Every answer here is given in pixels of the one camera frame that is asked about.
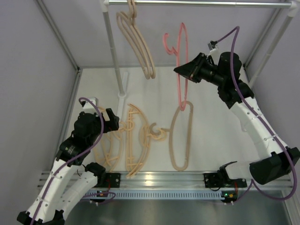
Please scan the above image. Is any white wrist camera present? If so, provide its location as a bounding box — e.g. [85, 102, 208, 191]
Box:
[208, 41, 219, 56]
[81, 97, 98, 114]

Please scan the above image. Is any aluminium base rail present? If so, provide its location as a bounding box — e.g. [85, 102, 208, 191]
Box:
[37, 171, 293, 190]

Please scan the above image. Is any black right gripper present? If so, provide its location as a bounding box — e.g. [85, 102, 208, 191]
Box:
[174, 53, 226, 87]

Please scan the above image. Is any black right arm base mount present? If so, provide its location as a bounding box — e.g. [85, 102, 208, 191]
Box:
[203, 171, 247, 191]

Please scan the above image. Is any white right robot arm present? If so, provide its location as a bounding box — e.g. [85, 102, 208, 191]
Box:
[174, 52, 300, 186]

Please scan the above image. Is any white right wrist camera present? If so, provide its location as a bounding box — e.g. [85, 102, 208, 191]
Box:
[208, 41, 219, 56]

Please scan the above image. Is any pink plastic hanger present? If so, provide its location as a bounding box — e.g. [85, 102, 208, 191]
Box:
[162, 22, 188, 111]

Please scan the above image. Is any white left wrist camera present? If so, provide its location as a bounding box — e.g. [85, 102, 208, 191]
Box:
[81, 97, 98, 114]

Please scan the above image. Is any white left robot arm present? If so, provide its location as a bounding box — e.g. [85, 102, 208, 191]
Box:
[17, 108, 119, 225]

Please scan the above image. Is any tan hanger of group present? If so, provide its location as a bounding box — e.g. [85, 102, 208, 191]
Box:
[150, 100, 195, 172]

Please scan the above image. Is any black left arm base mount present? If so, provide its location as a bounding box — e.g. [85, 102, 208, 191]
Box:
[95, 172, 121, 188]

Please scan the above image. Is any white slotted cable duct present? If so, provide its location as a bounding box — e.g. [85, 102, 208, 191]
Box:
[83, 190, 236, 200]

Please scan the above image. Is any white clothes rack frame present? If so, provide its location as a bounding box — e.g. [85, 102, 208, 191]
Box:
[90, 2, 291, 114]

